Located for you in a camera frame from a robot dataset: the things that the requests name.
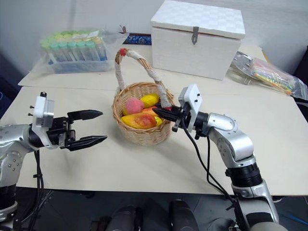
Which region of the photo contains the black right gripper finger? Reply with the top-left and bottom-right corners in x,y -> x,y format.
155,103 -> 181,114
152,108 -> 180,124

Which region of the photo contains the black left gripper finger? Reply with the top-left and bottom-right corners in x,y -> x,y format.
60,135 -> 108,152
67,109 -> 104,122

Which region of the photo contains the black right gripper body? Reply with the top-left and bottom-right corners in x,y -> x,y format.
172,102 -> 192,133

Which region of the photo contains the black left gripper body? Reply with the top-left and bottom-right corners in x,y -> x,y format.
47,116 -> 76,149

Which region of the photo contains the orange fruit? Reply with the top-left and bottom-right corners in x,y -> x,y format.
141,107 -> 160,116

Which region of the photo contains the yellow lemon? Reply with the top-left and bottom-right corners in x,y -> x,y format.
140,93 -> 160,108

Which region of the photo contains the yellow red mango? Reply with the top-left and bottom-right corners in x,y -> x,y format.
120,113 -> 157,129

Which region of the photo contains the pink peach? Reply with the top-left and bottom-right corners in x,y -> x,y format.
124,98 -> 145,115

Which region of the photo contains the clear bag of test tubes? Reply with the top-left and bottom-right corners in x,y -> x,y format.
38,28 -> 130,75

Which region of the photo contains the white woven lidded box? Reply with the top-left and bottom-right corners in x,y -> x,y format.
150,0 -> 246,81

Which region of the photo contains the teal capped test tube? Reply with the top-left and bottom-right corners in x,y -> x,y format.
67,41 -> 78,62
85,40 -> 97,61
50,42 -> 61,63
58,41 -> 70,62
76,40 -> 87,61

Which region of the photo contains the metal box latch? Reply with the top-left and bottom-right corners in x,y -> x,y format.
191,26 -> 200,45

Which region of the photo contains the blue patterned object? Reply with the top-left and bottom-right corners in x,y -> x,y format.
122,33 -> 152,45

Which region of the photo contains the dark rounded shape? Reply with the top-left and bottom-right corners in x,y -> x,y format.
109,205 -> 138,231

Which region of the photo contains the clear bag of colourful sticks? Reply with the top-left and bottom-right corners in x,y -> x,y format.
249,57 -> 308,101

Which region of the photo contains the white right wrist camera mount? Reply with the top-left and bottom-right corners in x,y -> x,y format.
178,83 -> 204,133

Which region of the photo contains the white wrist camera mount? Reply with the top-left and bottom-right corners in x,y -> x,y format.
30,91 -> 56,150
178,83 -> 204,133

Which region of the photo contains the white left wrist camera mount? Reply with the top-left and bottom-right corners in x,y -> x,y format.
30,91 -> 56,150

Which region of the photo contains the wicker basket with handle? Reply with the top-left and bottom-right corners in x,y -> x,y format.
112,48 -> 177,146

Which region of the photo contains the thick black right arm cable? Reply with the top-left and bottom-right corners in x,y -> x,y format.
180,119 -> 244,229

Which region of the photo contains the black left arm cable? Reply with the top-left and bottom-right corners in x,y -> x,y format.
32,149 -> 45,218

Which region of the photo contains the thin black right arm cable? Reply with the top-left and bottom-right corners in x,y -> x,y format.
205,136 -> 235,200

